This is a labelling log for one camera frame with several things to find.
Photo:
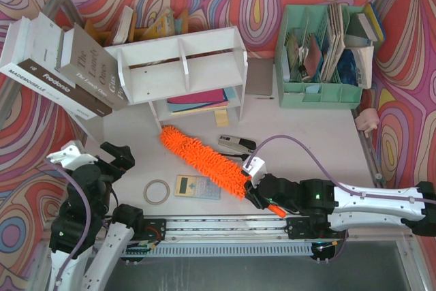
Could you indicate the mint green desk organizer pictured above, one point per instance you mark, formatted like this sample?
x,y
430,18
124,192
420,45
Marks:
x,y
310,43

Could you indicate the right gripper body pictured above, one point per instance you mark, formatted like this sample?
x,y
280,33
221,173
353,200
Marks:
x,y
256,195

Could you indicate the beige blue calculator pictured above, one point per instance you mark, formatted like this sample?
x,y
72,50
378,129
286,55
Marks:
x,y
197,187

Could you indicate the yellow sticky notes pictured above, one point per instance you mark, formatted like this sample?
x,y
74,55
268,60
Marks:
x,y
221,118

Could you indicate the orange microfiber duster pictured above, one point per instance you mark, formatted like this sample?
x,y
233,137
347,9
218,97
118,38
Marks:
x,y
222,171

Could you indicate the grey book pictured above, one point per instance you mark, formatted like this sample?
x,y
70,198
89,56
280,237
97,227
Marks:
x,y
91,67

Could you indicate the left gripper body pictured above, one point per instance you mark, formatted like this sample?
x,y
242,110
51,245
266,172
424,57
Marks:
x,y
111,163

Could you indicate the clear tape roll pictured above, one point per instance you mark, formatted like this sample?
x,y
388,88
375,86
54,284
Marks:
x,y
156,192

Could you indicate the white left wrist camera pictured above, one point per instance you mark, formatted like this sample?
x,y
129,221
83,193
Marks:
x,y
71,156

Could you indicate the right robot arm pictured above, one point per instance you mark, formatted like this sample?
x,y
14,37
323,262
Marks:
x,y
412,208

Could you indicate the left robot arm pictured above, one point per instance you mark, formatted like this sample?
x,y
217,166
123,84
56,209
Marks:
x,y
72,241

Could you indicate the aluminium mounting rail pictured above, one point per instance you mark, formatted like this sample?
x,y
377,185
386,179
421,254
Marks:
x,y
253,229

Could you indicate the white book Mademoiselle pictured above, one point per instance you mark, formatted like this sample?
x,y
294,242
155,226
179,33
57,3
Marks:
x,y
19,66

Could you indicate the brown book Fredonia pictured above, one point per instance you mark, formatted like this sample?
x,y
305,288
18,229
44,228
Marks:
x,y
47,43

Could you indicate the pink pig figurine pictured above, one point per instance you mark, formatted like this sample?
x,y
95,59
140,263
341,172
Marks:
x,y
367,121

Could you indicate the black silver stapler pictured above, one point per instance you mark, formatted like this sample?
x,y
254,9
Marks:
x,y
241,145

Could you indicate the white wooden bookshelf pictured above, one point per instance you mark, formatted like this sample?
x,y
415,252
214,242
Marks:
x,y
154,70

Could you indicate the stack of coloured paper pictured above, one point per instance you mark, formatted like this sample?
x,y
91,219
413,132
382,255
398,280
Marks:
x,y
216,98

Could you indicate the books behind shelf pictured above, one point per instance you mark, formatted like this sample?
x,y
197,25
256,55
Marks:
x,y
127,30

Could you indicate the white side shelf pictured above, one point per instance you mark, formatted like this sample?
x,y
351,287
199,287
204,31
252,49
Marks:
x,y
93,128

